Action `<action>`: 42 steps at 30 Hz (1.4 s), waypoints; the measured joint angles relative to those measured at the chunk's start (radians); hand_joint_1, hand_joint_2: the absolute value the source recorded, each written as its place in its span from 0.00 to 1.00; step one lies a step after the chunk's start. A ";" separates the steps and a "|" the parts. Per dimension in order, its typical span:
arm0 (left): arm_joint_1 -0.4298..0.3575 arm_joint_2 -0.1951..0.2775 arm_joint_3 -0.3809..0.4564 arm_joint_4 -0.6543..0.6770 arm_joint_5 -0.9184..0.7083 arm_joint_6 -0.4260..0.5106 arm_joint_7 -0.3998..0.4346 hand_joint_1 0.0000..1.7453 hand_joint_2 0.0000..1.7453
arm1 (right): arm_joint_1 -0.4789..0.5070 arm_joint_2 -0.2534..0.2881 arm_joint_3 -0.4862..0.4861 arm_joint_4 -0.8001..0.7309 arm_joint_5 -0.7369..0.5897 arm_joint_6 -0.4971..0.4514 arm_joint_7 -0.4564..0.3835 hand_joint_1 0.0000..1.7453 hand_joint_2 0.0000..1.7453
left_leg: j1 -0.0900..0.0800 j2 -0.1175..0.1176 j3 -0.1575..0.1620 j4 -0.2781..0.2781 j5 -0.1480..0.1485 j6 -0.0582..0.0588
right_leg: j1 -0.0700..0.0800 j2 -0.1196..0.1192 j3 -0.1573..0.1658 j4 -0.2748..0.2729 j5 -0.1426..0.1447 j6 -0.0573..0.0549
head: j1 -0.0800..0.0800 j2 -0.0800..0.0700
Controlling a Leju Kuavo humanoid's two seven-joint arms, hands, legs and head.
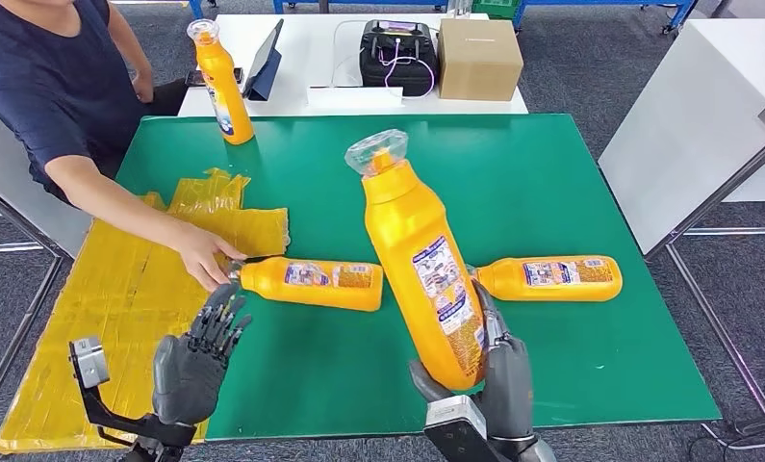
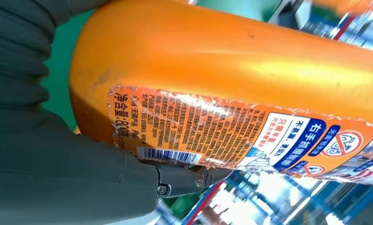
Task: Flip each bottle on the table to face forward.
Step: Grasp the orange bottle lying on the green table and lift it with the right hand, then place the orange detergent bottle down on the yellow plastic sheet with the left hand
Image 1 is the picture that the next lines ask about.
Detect brown cardboard box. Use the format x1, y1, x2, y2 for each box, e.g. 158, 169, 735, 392
436, 17, 524, 102

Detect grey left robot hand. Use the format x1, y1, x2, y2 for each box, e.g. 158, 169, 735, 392
151, 282, 254, 427

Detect black smartphone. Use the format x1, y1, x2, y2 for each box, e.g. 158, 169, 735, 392
185, 67, 244, 88

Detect tablet in blue folio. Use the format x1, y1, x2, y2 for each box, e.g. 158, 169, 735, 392
242, 18, 286, 102

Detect person's left hand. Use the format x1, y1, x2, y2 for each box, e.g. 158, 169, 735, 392
130, 66, 156, 105

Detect black equipment case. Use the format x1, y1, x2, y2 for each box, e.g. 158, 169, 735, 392
359, 28, 441, 98

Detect person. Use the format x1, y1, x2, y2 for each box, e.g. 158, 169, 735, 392
0, 0, 249, 294

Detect green plastic crate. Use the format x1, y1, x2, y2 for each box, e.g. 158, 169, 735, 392
472, 0, 523, 20

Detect orange detergent bottle clear cap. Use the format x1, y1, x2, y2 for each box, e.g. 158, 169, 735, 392
186, 18, 256, 146
468, 254, 625, 303
344, 128, 489, 392
228, 256, 385, 314

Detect person's right hand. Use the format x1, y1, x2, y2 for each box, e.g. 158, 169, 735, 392
167, 219, 248, 294

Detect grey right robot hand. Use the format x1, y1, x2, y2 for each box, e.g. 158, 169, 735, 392
409, 280, 536, 445

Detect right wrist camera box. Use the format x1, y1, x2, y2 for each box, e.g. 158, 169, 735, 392
423, 395, 504, 462

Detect green table mat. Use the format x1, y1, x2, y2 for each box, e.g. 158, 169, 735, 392
115, 113, 723, 443

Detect black remote controller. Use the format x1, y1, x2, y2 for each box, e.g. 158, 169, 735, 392
363, 19, 438, 59

